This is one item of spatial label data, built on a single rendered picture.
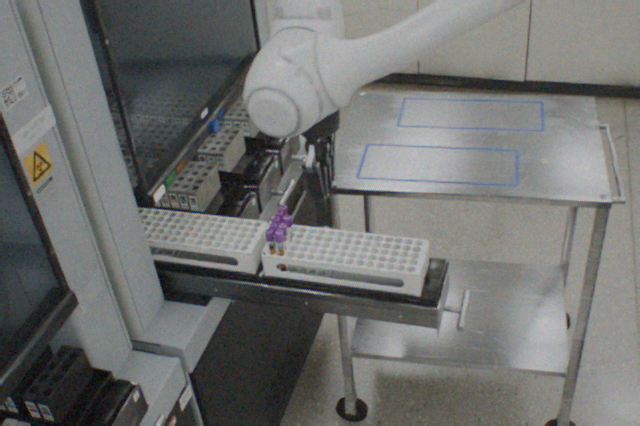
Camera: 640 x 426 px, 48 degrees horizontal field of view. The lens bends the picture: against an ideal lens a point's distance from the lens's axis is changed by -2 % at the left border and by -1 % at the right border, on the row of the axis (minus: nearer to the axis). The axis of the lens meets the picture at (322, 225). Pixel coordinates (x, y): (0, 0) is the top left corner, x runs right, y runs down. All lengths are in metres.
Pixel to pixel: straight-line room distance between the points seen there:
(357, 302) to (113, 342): 0.44
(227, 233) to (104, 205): 0.28
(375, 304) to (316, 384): 0.96
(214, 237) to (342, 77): 0.57
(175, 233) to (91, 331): 0.29
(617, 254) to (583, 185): 1.17
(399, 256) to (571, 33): 2.38
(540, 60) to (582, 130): 1.84
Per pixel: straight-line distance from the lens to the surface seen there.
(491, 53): 3.62
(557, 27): 3.56
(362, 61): 0.95
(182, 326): 1.45
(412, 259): 1.32
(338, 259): 1.34
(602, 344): 2.43
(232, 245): 1.40
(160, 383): 1.36
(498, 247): 2.73
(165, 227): 1.50
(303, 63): 0.95
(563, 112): 1.88
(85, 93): 1.21
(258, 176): 1.67
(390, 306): 1.33
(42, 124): 1.12
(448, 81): 3.77
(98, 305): 1.30
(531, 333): 2.03
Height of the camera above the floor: 1.72
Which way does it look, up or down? 37 degrees down
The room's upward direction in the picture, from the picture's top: 6 degrees counter-clockwise
